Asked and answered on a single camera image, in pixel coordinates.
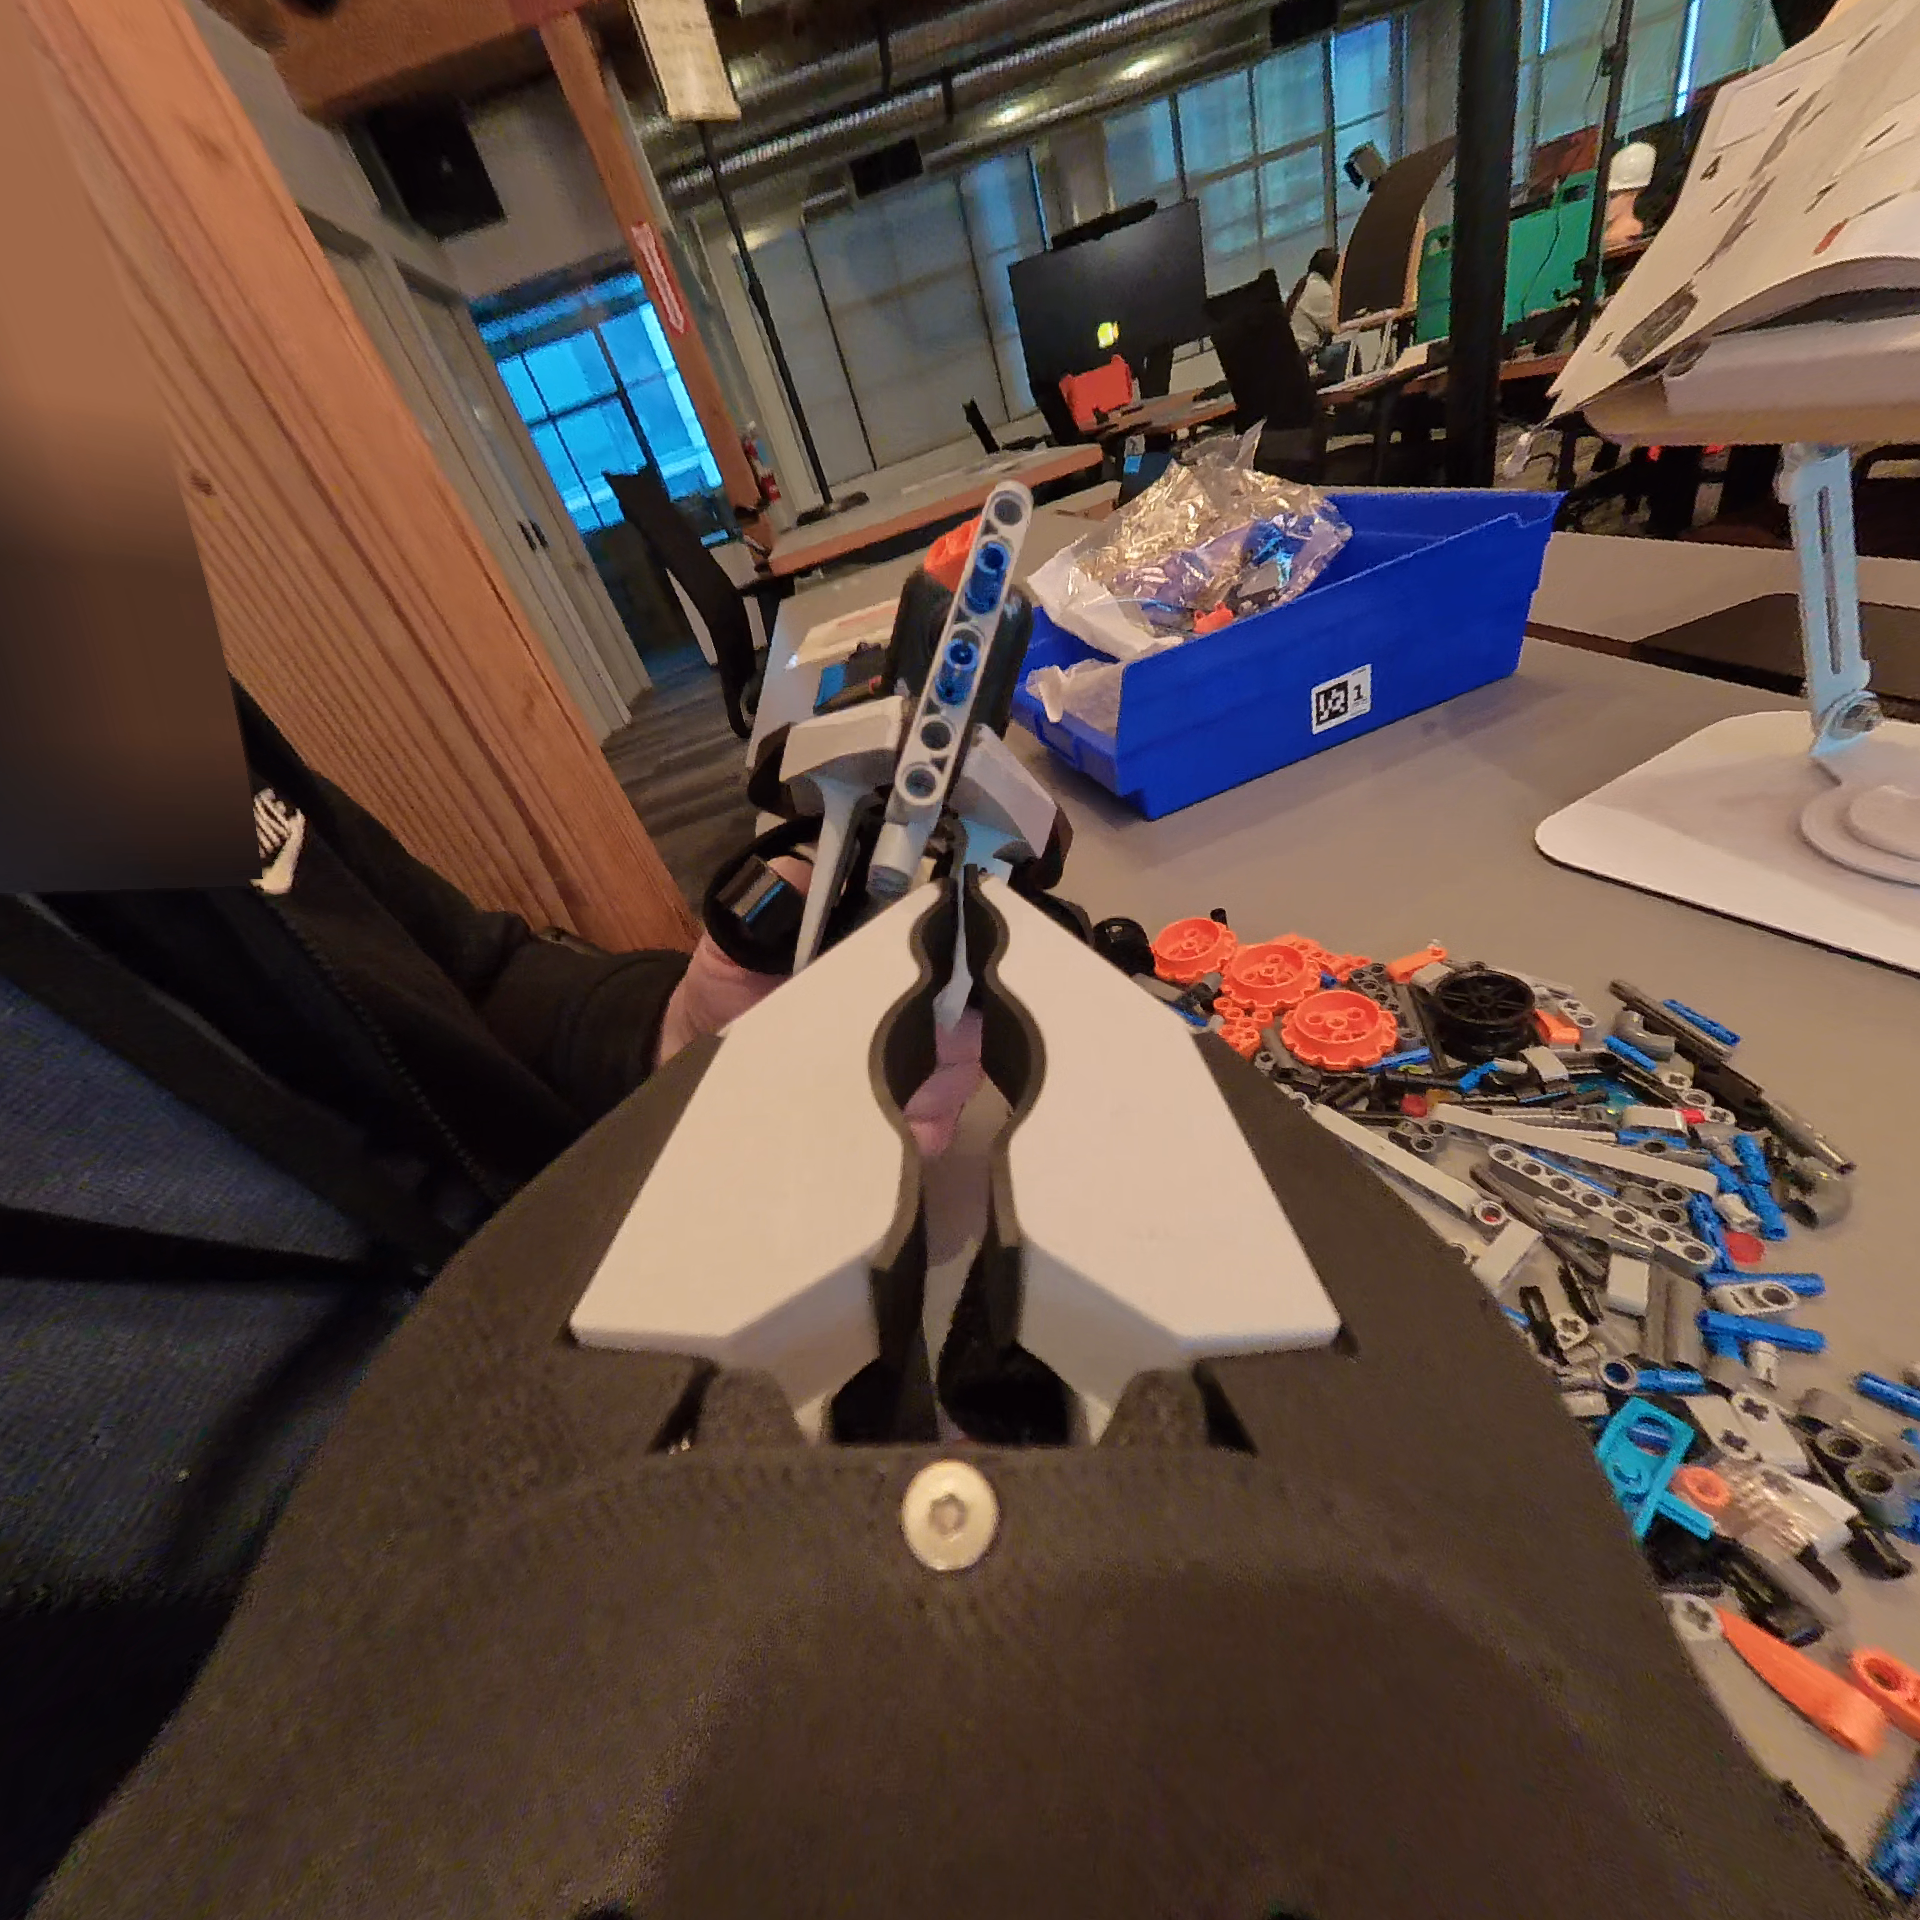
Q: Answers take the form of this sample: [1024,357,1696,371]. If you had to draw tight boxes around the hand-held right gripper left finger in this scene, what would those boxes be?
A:
[565,880,963,1445]

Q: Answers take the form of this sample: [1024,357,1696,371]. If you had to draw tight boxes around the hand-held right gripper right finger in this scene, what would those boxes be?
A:
[963,869,1340,1445]

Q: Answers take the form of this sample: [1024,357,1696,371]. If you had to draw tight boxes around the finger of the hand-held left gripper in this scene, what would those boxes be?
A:
[948,732,1059,891]
[785,711,908,966]

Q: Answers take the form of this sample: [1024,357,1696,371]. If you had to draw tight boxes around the grey perforated thin beam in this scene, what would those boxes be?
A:
[877,486,1037,896]

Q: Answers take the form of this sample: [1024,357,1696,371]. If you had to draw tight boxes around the person's left forearm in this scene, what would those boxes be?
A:
[445,917,698,1115]

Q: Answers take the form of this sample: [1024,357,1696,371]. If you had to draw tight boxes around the person's left hand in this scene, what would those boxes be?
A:
[659,936,990,1155]

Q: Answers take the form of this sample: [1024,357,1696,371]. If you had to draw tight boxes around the white paper sheet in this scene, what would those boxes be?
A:
[792,596,908,664]

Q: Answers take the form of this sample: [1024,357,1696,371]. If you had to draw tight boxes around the black office chair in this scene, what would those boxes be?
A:
[610,463,763,736]
[1203,266,1330,486]

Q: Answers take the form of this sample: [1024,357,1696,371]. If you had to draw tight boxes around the clear plastic bag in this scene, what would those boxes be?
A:
[1031,421,1353,710]

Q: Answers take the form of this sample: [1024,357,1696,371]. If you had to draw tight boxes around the black spoked wheel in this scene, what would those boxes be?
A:
[1418,966,1537,1052]

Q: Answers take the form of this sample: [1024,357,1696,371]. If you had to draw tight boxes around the blue storage bin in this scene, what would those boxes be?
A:
[1016,490,1565,821]

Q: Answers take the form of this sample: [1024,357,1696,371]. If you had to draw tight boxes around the pile of building pieces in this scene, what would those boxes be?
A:
[1096,902,1920,1658]

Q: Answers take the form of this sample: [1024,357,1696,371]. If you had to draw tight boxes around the black monitor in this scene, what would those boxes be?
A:
[1004,202,1210,385]

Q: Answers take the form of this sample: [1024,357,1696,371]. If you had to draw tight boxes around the wooden pillar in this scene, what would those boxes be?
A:
[0,0,698,957]

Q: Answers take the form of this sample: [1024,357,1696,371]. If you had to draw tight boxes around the light blue separator tool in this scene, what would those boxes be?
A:
[1592,1401,1723,1540]

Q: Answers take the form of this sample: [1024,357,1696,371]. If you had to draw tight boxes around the blue shirt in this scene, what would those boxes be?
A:
[0,972,427,1620]

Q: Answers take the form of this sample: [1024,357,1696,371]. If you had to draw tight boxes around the hanging light panel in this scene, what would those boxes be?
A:
[621,0,746,123]

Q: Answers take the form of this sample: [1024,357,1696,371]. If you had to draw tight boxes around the black metal pole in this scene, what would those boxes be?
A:
[1446,0,1523,490]

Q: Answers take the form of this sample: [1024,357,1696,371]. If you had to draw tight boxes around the white book stand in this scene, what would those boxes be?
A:
[1537,325,1920,981]

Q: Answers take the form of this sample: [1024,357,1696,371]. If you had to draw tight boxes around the orange fin piece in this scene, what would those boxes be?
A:
[1712,1601,1884,1755]

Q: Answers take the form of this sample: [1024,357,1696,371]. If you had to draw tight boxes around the orange short beam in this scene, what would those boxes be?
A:
[1843,1647,1920,1744]

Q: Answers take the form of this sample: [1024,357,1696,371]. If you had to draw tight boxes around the instruction booklet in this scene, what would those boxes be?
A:
[1542,0,1920,421]

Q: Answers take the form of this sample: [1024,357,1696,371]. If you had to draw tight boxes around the silver ventilation duct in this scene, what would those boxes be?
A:
[648,0,1283,202]

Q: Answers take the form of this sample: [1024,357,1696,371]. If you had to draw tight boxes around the black wall speaker box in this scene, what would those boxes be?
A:
[368,112,504,234]

